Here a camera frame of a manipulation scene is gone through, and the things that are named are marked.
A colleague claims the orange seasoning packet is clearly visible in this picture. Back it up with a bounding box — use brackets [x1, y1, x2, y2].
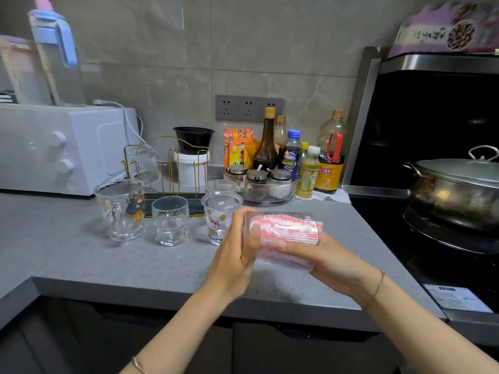
[223, 128, 255, 170]

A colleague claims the person's left forearm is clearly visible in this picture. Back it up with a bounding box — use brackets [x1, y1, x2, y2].
[119, 286, 234, 374]

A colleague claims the dark bottle blue cap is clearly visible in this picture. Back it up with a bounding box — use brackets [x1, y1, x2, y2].
[280, 129, 301, 181]

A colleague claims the thin string bracelet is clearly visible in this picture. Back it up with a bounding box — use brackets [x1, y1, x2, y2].
[373, 270, 387, 299]

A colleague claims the person's right forearm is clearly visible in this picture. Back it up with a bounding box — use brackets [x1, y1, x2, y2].
[360, 270, 499, 374]

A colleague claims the clear container pink lid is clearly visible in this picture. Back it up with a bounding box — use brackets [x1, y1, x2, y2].
[0, 34, 54, 105]

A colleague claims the clear jug blue lid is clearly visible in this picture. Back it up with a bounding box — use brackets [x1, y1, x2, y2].
[28, 0, 86, 106]

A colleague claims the clear round condiment tray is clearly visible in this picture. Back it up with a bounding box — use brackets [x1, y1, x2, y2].
[224, 175, 298, 204]

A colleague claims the person's right hand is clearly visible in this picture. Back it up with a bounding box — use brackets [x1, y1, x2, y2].
[274, 229, 385, 310]

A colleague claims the embossed ribbed clear glass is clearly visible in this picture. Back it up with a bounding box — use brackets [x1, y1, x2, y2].
[242, 211, 324, 271]

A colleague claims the white microwave oven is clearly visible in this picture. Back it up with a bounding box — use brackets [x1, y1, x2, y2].
[0, 103, 141, 196]

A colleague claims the yellow liquid bottle white cap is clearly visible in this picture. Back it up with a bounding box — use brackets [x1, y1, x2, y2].
[295, 145, 321, 199]

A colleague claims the steel pot lid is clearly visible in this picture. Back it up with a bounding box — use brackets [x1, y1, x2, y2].
[415, 145, 499, 190]

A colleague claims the purple food packet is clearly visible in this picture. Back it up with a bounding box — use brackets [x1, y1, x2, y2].
[388, 2, 499, 59]

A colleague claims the person's left hand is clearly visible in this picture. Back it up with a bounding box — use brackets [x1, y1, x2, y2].
[204, 207, 262, 304]

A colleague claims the gold wire cup rack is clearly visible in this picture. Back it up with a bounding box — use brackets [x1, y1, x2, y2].
[121, 136, 213, 218]

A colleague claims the cartoon cat print glass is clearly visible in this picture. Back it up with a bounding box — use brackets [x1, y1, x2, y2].
[201, 191, 244, 246]

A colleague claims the penguin print glass mug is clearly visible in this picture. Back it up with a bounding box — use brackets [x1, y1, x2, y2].
[93, 179, 147, 243]

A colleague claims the stainless steel pot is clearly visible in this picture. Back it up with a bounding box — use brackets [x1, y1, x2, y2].
[401, 161, 499, 232]

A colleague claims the white paper towel sheet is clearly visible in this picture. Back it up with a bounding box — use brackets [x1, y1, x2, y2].
[296, 189, 351, 204]

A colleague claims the pink striped cloth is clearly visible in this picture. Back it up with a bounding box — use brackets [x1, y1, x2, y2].
[249, 213, 324, 265]

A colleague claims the yellow seasoning pouch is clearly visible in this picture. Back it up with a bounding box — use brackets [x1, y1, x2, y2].
[243, 141, 261, 170]

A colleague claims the white power cable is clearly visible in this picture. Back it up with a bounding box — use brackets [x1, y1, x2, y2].
[93, 99, 149, 146]

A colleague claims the grey wall socket panel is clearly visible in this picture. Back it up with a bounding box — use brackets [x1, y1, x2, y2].
[215, 95, 285, 123]

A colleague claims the short textured glass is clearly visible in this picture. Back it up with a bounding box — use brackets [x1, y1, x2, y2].
[151, 195, 190, 247]

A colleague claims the white plastic bucket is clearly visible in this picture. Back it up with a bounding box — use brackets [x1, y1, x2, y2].
[173, 150, 211, 193]

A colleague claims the tall ribbed clear glass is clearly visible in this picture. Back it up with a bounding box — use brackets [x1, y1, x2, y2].
[124, 143, 161, 186]

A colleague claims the small ribbed clear glass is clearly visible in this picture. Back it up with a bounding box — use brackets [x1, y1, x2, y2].
[204, 179, 239, 195]

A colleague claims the dark brown glass bottle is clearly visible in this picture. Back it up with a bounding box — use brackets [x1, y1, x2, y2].
[253, 107, 280, 171]

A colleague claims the large bottle red handle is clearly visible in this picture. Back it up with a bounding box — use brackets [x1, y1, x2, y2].
[313, 109, 347, 194]

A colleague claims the clear bottle brown cap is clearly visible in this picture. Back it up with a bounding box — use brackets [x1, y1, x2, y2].
[273, 115, 288, 149]

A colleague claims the white label sticker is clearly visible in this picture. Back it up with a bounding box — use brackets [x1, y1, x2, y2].
[424, 284, 494, 313]

